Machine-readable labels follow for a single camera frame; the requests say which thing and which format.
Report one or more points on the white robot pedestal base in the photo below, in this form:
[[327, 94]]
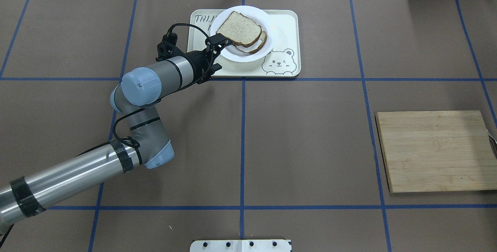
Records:
[[264, 245]]

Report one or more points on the white round plate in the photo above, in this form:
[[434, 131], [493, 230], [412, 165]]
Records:
[[261, 18]]

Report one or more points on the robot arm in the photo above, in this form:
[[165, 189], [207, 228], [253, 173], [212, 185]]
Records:
[[139, 136]]

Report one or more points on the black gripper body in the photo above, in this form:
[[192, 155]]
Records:
[[197, 64]]

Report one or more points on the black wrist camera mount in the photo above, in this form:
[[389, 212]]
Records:
[[167, 48]]

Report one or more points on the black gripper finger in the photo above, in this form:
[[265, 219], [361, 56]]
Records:
[[216, 49], [217, 41]]

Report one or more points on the wooden cutting board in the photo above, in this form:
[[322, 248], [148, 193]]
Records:
[[435, 151]]

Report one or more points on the cream bear serving tray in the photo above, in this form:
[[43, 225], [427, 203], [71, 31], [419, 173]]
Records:
[[284, 61]]

